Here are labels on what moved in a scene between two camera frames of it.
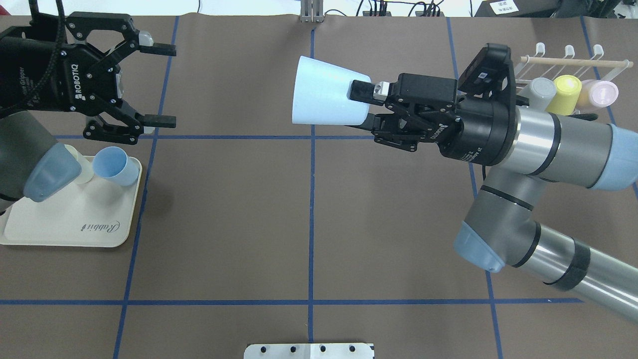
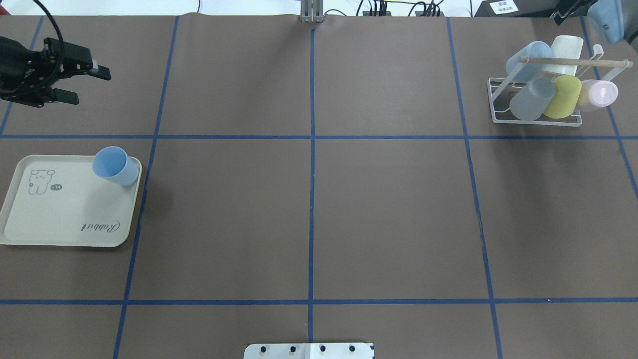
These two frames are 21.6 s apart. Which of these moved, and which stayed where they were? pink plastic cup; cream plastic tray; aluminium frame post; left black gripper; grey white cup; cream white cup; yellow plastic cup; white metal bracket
Moved: cream white cup; left black gripper
Stayed: cream plastic tray; pink plastic cup; aluminium frame post; white metal bracket; grey white cup; yellow plastic cup
